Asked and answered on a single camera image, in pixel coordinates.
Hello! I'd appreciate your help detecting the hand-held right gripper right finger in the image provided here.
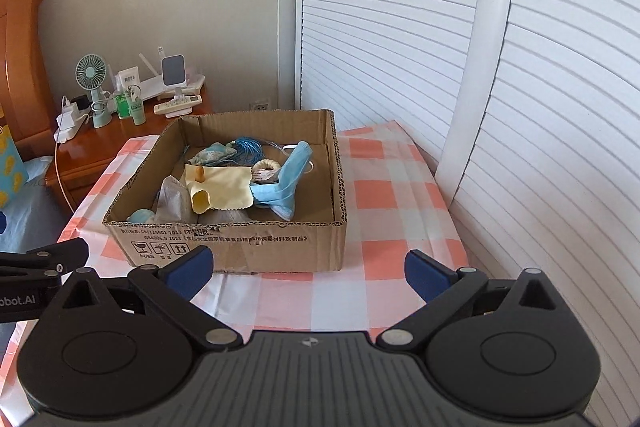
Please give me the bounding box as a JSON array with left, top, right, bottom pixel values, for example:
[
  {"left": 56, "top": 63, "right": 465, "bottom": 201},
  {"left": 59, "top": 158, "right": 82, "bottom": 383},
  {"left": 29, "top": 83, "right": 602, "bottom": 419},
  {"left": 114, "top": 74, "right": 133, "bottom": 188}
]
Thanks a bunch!
[{"left": 377, "top": 249, "right": 571, "bottom": 353}]

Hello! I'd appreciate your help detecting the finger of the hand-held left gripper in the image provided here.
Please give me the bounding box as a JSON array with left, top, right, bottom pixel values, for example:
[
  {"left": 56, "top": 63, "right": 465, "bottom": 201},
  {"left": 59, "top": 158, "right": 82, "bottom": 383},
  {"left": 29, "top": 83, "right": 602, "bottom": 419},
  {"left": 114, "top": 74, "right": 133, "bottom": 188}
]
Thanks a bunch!
[{"left": 0, "top": 239, "right": 90, "bottom": 281}]

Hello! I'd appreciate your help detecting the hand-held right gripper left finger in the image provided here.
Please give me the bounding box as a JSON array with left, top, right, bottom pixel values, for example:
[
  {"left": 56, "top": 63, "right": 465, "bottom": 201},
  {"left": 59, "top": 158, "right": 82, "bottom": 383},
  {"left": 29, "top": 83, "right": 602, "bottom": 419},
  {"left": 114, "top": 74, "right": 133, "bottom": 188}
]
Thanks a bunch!
[{"left": 50, "top": 246, "right": 246, "bottom": 353}]

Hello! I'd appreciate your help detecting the cardboard box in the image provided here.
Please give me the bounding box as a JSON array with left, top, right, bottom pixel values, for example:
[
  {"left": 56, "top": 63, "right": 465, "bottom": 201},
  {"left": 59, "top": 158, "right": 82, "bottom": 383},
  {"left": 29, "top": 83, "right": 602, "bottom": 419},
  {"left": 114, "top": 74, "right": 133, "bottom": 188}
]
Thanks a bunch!
[{"left": 102, "top": 108, "right": 348, "bottom": 275}]

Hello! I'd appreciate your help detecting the yellow cloth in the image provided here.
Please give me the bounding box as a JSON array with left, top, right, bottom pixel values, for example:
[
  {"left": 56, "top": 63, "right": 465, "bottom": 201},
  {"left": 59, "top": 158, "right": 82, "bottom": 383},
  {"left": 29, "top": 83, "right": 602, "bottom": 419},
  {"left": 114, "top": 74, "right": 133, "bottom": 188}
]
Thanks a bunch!
[{"left": 184, "top": 163, "right": 257, "bottom": 214}]

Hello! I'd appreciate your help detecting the floral fabric pouch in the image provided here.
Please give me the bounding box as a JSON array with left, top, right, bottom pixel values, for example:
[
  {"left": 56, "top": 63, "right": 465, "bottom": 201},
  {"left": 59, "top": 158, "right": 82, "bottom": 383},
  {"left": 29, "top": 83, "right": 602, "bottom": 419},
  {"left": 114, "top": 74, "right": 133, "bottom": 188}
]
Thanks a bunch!
[{"left": 192, "top": 142, "right": 238, "bottom": 168}]

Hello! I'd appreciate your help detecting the cream scrunchie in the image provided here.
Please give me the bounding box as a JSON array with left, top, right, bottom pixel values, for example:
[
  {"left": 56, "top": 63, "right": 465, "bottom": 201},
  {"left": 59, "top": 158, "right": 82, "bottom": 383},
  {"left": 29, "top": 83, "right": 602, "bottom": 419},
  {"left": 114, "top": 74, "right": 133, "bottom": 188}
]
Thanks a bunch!
[{"left": 250, "top": 159, "right": 282, "bottom": 182}]

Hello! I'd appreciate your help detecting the blue face mask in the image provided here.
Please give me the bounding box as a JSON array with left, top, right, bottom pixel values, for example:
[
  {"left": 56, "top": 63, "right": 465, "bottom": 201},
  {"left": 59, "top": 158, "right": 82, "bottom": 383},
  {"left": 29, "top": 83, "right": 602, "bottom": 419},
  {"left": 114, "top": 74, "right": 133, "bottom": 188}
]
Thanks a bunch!
[{"left": 250, "top": 142, "right": 313, "bottom": 222}]

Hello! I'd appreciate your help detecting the blue tassel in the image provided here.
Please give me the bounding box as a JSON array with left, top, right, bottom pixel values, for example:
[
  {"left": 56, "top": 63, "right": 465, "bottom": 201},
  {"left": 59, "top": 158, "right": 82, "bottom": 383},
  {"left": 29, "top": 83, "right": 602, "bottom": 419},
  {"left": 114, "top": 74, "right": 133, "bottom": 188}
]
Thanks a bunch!
[{"left": 232, "top": 136, "right": 281, "bottom": 166}]

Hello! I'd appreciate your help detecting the blue printed bedsheet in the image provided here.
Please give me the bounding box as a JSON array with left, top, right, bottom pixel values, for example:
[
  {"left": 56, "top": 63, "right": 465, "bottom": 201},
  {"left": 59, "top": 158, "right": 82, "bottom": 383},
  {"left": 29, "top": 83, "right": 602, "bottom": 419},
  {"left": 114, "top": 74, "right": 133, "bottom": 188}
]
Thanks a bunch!
[{"left": 0, "top": 157, "right": 72, "bottom": 258}]

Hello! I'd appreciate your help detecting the pink checkered tablecloth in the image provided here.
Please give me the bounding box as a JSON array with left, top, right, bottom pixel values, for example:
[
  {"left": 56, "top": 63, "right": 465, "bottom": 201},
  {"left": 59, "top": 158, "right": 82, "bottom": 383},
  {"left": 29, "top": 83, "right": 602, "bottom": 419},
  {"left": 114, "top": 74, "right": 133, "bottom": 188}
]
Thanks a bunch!
[{"left": 0, "top": 119, "right": 467, "bottom": 413}]

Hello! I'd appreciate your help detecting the wooden nightstand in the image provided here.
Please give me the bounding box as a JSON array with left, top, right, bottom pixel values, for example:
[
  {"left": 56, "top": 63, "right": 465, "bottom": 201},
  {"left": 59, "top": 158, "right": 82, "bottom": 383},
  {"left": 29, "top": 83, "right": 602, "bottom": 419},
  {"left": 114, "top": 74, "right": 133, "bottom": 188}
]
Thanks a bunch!
[{"left": 45, "top": 99, "right": 213, "bottom": 212}]

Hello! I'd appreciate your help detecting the white power strip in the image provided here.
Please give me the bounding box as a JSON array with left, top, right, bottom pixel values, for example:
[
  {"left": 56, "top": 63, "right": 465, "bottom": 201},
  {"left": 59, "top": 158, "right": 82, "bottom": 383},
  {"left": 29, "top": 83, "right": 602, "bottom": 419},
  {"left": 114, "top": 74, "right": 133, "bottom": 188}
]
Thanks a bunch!
[{"left": 54, "top": 107, "right": 94, "bottom": 144}]

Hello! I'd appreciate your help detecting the pale green bottle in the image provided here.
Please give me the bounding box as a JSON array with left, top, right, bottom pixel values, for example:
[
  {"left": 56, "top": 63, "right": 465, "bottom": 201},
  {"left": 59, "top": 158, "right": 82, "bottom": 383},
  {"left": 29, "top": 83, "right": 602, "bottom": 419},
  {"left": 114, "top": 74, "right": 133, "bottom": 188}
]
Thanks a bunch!
[{"left": 129, "top": 94, "right": 147, "bottom": 126}]

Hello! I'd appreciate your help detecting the white remote control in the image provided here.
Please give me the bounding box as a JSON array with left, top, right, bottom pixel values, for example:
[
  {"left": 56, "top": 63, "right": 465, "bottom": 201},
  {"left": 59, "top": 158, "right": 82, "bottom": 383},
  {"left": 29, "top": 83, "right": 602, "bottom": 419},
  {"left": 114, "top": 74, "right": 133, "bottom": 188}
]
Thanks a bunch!
[{"left": 153, "top": 93, "right": 203, "bottom": 116}]

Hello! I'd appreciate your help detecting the green desk fan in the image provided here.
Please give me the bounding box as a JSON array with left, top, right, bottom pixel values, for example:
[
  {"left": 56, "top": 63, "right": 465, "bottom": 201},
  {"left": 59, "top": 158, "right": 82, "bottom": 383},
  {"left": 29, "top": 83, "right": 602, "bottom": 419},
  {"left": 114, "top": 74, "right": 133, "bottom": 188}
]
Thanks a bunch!
[{"left": 75, "top": 53, "right": 114, "bottom": 128}]

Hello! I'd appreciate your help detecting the white tube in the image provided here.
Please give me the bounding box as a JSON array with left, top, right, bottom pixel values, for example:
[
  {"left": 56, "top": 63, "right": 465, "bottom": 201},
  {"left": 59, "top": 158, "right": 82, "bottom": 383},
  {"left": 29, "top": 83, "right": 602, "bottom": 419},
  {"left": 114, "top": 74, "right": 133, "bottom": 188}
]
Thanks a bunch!
[{"left": 119, "top": 66, "right": 142, "bottom": 90}]

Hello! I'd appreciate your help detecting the wooden bed headboard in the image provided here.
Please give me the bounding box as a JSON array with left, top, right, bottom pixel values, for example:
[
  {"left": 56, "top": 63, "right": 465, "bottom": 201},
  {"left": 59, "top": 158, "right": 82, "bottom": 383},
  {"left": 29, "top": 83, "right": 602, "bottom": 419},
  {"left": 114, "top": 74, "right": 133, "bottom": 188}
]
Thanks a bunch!
[{"left": 0, "top": 0, "right": 58, "bottom": 152}]

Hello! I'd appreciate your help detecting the white louvered closet door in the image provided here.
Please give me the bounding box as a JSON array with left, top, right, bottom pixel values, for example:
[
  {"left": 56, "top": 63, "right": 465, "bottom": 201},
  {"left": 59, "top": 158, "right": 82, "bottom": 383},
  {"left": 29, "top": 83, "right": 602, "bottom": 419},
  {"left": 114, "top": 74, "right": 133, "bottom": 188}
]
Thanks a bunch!
[
  {"left": 297, "top": 0, "right": 503, "bottom": 135},
  {"left": 434, "top": 0, "right": 640, "bottom": 408}
]

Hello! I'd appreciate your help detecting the phone on white stand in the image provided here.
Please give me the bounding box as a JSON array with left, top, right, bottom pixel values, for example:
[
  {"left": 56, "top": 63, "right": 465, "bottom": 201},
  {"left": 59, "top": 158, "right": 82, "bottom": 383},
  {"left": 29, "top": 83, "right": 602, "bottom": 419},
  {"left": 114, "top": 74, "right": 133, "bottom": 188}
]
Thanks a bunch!
[{"left": 161, "top": 54, "right": 189, "bottom": 100}]

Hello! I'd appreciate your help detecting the white cable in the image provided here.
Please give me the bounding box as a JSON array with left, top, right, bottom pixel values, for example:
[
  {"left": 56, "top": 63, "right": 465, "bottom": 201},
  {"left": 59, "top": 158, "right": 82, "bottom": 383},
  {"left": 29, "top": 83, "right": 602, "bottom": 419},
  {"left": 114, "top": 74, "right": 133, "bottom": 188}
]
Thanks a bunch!
[{"left": 54, "top": 142, "right": 79, "bottom": 212}]

